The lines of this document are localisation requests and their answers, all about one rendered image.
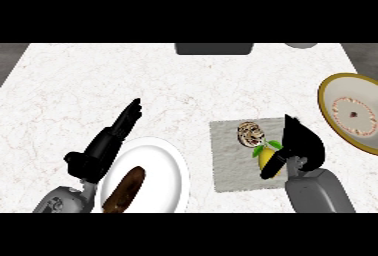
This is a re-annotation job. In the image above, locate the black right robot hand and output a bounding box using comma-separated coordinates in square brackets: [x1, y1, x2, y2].
[258, 114, 326, 181]

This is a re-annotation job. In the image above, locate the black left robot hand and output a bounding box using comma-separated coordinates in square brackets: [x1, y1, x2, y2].
[63, 97, 144, 185]

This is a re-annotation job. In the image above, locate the yellow lemon with leaves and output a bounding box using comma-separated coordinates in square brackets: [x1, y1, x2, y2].
[250, 139, 284, 178]

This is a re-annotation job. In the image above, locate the white bowl with gold rim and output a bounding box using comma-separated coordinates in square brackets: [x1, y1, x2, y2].
[315, 72, 378, 155]

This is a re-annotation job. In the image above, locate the grey placemat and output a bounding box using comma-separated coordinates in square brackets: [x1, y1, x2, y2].
[208, 116, 289, 194]

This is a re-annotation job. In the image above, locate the white plate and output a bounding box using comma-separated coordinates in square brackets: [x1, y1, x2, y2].
[95, 136, 191, 214]

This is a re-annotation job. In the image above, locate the brown oblong food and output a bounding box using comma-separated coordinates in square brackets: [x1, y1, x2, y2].
[100, 165, 147, 214]

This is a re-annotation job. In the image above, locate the pale grey round object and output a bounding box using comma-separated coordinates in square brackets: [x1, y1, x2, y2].
[283, 43, 318, 50]

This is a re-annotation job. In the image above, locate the dark grey appliance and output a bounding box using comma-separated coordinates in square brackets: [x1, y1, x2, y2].
[174, 43, 255, 56]

